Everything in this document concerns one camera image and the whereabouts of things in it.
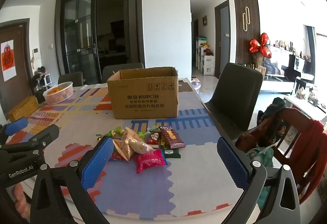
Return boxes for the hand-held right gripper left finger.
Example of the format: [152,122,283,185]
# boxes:
[29,136,114,224]

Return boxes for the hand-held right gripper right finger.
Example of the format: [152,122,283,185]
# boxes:
[217,137,302,224]

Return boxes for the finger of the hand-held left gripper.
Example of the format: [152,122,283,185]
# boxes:
[0,117,28,145]
[0,124,60,163]

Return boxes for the beige snack packet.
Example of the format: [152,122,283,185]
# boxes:
[122,127,145,148]
[112,138,135,162]

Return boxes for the white yellow snack packet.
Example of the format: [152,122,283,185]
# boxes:
[128,139,154,154]

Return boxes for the pink snack packet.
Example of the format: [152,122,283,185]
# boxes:
[134,149,167,174]

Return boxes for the red snack packet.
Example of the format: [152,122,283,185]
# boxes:
[147,130,161,149]

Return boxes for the dark green snack packet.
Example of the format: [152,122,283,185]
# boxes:
[163,147,181,158]

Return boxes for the brown cardboard box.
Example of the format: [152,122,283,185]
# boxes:
[107,67,179,120]

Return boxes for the person's left hand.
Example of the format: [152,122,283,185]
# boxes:
[12,183,30,217]

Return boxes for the yellow woven box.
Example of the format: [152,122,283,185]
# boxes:
[7,95,39,123]

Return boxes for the teal cloth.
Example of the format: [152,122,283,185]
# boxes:
[246,147,274,210]

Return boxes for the pink plastic basket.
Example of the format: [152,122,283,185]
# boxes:
[43,82,74,105]

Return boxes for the wooden child chair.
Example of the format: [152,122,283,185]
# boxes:
[234,106,327,205]

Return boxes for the brown wooden door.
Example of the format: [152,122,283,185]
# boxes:
[0,18,33,113]

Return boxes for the small dark dining chair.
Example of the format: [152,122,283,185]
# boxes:
[58,71,84,87]

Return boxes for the red and white door poster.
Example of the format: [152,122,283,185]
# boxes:
[0,40,17,82]

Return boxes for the large dark dining chair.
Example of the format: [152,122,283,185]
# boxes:
[204,63,263,143]

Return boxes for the dark green cloth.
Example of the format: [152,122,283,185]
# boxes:
[258,97,287,123]

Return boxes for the red cloth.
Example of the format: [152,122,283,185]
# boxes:
[288,119,325,204]

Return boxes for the glass sliding door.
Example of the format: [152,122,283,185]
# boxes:
[55,0,147,84]

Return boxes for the white storage shelf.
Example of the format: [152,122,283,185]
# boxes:
[195,36,214,76]

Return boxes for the black piano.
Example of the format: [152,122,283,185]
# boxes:
[287,53,315,82]

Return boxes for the red bow decoration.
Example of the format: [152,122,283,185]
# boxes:
[249,32,273,59]

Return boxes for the grey room door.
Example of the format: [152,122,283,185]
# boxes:
[214,0,231,77]

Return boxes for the gold wall decoration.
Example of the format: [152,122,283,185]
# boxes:
[241,6,252,32]

